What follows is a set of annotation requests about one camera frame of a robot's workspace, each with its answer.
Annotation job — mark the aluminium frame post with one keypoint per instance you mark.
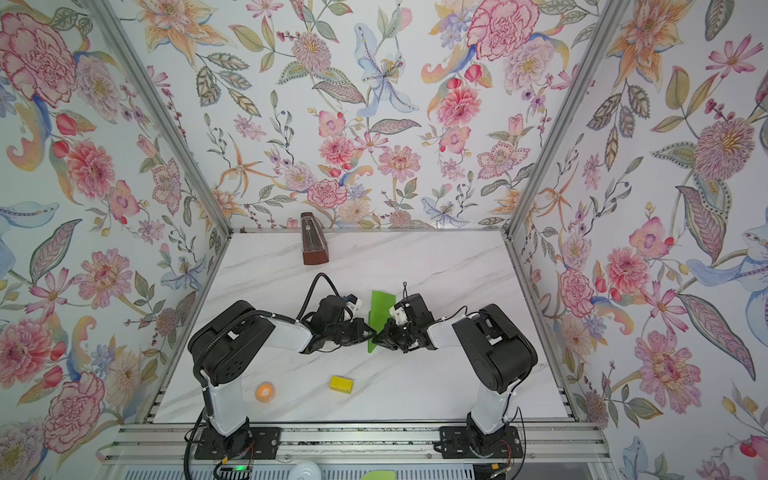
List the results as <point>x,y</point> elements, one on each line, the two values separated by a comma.
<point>116,37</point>
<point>605,27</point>

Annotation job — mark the brown wooden metronome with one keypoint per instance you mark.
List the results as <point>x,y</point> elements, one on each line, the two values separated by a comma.
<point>314,245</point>

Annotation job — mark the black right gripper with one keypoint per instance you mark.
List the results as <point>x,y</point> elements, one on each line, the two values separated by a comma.
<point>388,335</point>

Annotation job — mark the aluminium frame post right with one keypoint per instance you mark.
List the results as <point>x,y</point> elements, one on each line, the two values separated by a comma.
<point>605,27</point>

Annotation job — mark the green square paper sheet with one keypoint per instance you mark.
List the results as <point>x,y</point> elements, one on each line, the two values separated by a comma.
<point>381,302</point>

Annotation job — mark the yellow sponge block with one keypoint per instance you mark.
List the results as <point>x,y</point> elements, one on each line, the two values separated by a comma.
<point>341,384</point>

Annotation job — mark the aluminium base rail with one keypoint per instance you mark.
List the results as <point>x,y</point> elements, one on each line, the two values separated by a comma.
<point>347,443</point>

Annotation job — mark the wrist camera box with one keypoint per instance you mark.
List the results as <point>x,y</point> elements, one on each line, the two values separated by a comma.
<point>353,303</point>
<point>400,313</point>

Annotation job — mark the aluminium frame post left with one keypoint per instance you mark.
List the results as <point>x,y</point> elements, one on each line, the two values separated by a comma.
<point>116,37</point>

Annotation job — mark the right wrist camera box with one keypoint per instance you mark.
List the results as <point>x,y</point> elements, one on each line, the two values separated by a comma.
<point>400,313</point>

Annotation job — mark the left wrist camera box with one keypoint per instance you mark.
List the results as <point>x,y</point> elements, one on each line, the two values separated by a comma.
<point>353,303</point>

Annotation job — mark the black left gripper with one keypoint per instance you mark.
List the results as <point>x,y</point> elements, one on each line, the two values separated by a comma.
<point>358,326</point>

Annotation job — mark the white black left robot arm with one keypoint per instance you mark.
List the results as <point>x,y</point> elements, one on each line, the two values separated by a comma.
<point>226,346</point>

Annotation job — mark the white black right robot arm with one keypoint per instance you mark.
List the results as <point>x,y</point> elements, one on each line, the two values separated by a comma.
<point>499,353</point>

